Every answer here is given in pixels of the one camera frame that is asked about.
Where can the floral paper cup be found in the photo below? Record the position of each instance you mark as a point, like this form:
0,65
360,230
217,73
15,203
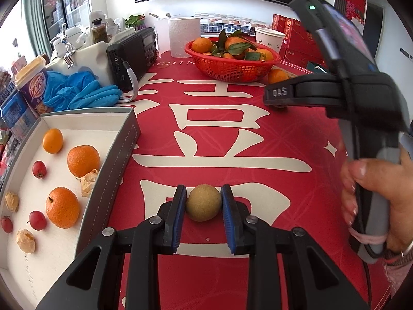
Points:
269,37

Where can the blue drink can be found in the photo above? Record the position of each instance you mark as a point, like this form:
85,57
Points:
17,115

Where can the large husked physalis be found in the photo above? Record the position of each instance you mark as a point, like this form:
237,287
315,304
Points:
87,183

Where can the red round tablecloth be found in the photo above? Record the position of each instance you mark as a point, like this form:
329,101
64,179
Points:
284,165

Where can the grey gift box tray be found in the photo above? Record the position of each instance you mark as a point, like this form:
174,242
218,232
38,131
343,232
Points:
113,132

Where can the small husked physalis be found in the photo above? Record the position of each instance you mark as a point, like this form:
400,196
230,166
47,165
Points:
12,201

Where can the dark green gift bag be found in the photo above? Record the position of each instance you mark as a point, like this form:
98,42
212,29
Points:
316,68

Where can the blue rubber gloves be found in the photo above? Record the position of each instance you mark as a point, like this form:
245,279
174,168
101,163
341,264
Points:
78,91

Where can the purple milk tea cup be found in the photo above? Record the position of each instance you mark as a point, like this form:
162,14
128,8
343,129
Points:
31,81

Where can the orange beside basket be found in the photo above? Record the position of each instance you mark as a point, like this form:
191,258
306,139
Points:
276,76

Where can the red cherry tomato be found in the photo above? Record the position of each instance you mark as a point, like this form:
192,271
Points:
39,169
6,224
37,220

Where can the red plastic fruit basket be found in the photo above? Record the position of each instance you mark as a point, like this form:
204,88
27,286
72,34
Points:
232,70

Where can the oranges with leaves in basket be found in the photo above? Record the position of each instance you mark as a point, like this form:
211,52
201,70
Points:
232,46

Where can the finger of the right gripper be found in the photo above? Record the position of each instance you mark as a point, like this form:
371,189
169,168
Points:
310,90

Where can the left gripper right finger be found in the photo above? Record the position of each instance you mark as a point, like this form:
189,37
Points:
286,268

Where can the black portable radio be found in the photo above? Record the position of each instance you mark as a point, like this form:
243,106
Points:
137,51

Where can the brown kiwi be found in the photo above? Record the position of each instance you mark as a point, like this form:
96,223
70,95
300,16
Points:
204,203

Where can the small orange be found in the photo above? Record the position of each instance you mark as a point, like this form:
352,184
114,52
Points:
53,141

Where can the white paper towel roll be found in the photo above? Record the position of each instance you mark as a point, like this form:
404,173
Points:
181,32

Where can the large orange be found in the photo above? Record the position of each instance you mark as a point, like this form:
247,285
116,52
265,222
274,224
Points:
62,207

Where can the snack packages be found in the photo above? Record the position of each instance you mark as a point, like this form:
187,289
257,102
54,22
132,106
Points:
11,140

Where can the person right hand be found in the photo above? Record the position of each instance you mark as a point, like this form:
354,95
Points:
393,182

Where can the glass display cabinet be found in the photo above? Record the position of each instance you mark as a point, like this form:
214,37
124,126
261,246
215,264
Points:
75,13

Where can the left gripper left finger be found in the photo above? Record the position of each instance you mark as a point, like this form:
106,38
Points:
94,279

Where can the brown spice bottle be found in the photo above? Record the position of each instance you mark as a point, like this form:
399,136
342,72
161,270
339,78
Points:
98,31

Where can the red gift box stack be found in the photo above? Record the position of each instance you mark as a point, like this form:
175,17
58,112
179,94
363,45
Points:
299,46

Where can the potted green plant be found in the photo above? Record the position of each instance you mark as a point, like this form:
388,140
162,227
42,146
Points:
136,22

